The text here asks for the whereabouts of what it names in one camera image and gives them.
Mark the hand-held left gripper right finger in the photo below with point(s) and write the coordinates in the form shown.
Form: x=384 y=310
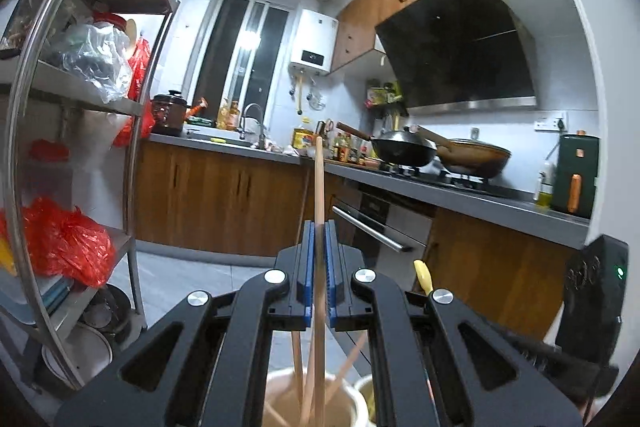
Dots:
x=330 y=267

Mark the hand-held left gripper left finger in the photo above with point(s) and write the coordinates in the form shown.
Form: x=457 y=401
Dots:
x=309 y=267

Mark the wooden chopstick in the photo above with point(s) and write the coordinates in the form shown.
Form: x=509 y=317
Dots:
x=319 y=187
x=297 y=357
x=310 y=382
x=350 y=359

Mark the yellow plastic utensil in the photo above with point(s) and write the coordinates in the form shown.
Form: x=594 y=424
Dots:
x=423 y=277

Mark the floral white ceramic utensil holder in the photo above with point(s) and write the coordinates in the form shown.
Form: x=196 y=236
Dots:
x=345 y=407

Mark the stainless built-in oven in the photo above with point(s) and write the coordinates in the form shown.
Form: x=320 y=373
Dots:
x=385 y=217

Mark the wooden stove cabinet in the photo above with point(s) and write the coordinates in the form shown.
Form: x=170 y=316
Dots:
x=495 y=272

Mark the wooden sink cabinet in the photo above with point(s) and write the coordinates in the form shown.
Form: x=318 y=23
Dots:
x=215 y=197

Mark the group of condiment bottles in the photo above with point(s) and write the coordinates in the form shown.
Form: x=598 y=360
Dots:
x=345 y=149

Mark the clear bottle with yellow liquid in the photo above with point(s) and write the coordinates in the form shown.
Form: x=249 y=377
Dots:
x=545 y=192

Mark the yellow cooking oil bottle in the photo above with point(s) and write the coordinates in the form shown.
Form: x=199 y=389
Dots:
x=301 y=141

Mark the green air fryer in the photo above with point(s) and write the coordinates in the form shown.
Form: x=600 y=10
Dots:
x=575 y=172

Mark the grey kitchen countertop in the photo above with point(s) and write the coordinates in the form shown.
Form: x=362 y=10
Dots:
x=450 y=199

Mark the black wok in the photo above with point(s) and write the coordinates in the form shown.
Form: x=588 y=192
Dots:
x=405 y=149

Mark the gas stove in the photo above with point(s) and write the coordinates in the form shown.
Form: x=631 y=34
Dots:
x=450 y=181

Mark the steel kitchen faucet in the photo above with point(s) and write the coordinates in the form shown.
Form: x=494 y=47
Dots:
x=255 y=117

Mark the orange drink bottles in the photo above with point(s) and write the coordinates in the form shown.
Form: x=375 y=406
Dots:
x=227 y=116

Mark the brown lidded frying pan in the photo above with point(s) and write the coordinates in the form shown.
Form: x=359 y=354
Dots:
x=475 y=157

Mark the orange kitchen tool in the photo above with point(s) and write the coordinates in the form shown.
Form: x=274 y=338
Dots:
x=196 y=109

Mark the steel pot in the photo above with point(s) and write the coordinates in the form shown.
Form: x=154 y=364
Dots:
x=107 y=312

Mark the white water heater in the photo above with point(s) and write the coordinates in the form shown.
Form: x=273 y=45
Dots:
x=314 y=42

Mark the dark glass window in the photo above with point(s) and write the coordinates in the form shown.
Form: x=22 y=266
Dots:
x=225 y=57

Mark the white bowl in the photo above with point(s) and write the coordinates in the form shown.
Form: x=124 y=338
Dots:
x=85 y=354

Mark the large red plastic bag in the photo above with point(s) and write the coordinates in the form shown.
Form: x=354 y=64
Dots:
x=65 y=242

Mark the black range hood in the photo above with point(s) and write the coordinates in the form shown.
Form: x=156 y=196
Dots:
x=460 y=52

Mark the clear crumpled plastic bag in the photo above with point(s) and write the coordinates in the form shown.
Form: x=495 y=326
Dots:
x=92 y=57

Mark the steel shelf rack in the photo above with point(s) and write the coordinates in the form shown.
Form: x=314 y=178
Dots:
x=35 y=107

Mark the wall spice rack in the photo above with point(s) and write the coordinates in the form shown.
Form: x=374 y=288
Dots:
x=385 y=97

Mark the white wall socket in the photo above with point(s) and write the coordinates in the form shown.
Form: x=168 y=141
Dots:
x=550 y=123

